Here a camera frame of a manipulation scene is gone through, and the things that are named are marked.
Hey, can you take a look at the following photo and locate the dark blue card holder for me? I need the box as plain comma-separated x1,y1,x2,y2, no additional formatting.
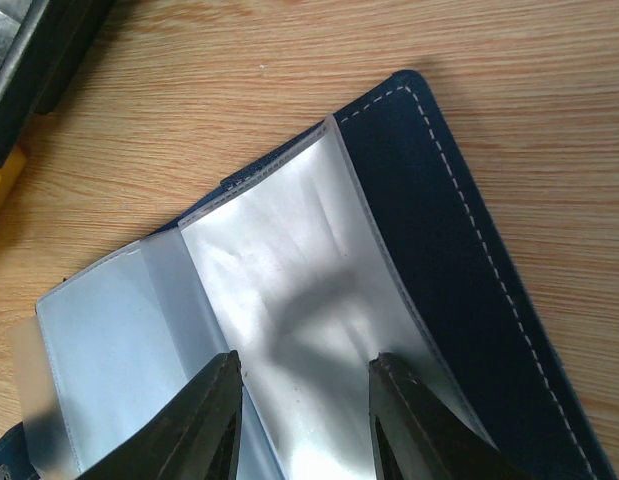
0,70,615,479

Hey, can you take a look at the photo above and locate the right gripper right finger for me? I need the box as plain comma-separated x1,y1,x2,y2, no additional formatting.
368,353,532,479

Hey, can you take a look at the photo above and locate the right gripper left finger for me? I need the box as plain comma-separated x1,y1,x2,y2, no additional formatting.
81,350,243,479

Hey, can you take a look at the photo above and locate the black bin with teal cards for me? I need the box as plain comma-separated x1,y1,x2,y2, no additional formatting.
0,0,114,168

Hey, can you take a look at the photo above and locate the yellow card bin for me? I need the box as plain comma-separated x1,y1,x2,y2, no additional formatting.
0,145,27,210

